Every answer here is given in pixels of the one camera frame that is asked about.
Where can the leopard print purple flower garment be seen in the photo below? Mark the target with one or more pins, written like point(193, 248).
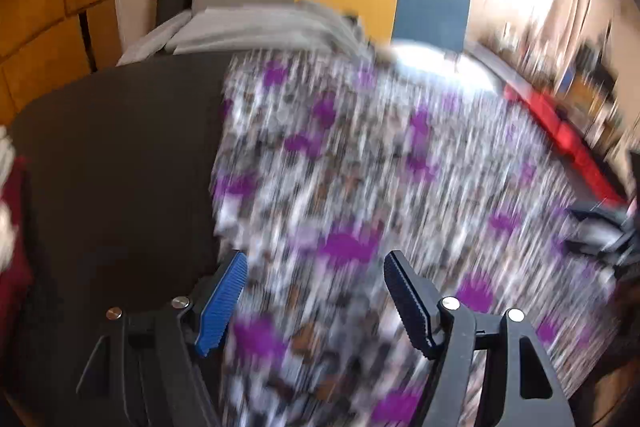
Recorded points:
point(375, 157)

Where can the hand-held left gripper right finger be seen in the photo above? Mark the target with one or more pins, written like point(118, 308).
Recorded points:
point(410, 302)

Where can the orange wooden cabinet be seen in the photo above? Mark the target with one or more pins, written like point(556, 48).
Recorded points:
point(50, 7)

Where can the cluttered wooden shelf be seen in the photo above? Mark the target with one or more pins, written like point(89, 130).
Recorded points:
point(580, 92)

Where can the black leather bench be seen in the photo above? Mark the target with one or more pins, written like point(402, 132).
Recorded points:
point(125, 157)

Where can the grey garment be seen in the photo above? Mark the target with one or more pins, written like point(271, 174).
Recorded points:
point(250, 32)

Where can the dark red cloth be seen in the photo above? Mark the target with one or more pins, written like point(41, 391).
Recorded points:
point(12, 217)

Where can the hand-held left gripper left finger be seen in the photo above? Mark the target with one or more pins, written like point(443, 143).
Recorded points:
point(222, 302)

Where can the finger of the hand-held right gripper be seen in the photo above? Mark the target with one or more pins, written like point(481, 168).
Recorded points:
point(600, 213)
point(620, 252)

